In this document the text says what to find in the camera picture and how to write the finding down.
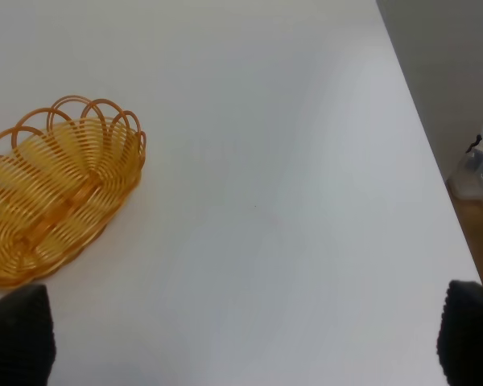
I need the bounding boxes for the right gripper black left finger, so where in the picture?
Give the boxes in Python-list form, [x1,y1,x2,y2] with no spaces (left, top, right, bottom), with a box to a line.
[0,284,56,385]

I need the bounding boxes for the orange woven plastic basket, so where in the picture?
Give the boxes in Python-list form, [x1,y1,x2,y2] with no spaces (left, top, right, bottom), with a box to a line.
[0,95,147,289]

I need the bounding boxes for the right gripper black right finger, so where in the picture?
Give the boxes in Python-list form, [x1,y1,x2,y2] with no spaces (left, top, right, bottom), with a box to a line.
[436,280,483,385]

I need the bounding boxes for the clear plastic storage box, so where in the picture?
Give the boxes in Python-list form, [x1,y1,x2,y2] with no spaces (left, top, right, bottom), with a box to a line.
[448,126,483,200]

